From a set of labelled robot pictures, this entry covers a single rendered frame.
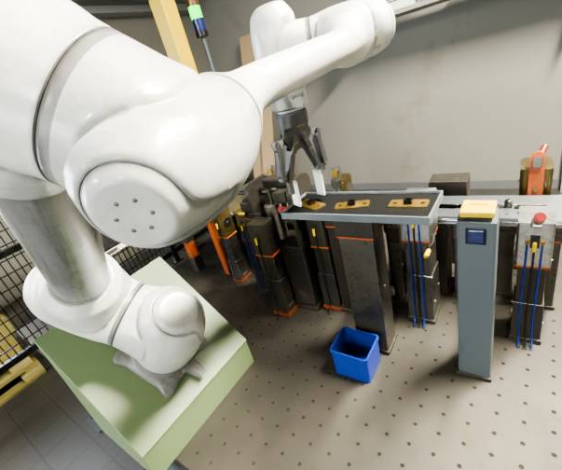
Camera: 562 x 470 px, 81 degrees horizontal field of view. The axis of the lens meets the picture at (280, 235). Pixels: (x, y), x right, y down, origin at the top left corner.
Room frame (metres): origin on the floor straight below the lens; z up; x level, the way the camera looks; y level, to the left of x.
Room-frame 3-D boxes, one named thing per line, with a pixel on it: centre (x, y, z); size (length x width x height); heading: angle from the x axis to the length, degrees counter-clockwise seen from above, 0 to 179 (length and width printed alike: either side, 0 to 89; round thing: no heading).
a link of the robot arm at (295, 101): (0.82, -0.10, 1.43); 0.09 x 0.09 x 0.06
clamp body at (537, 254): (0.63, -0.57, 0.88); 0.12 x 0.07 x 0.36; 140
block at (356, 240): (0.74, -0.20, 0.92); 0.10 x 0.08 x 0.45; 50
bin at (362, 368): (0.68, -0.12, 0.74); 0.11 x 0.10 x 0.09; 50
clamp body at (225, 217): (1.31, 0.23, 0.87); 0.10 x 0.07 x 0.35; 140
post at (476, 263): (0.57, -0.40, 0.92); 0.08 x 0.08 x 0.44; 50
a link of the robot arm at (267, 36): (0.82, -0.11, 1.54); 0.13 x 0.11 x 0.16; 73
